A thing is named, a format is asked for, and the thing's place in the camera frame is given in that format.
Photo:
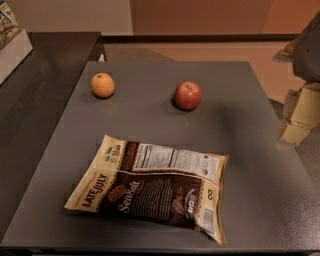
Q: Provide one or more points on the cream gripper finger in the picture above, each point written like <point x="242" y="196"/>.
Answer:
<point x="301" y="113"/>

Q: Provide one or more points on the red apple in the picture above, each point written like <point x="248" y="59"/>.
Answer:
<point x="187" y="96"/>

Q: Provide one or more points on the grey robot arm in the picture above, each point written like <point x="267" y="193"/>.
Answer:
<point x="306" y="52"/>

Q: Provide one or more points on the brown Late July chip bag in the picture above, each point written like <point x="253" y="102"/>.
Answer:
<point x="156" y="183"/>

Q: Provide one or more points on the orange fruit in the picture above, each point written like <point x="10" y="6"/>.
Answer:
<point x="102" y="85"/>

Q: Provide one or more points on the dark side table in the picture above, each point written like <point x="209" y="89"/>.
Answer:
<point x="32" y="100"/>

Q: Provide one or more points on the white box with snacks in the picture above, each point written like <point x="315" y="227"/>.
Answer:
<point x="15" y="44"/>

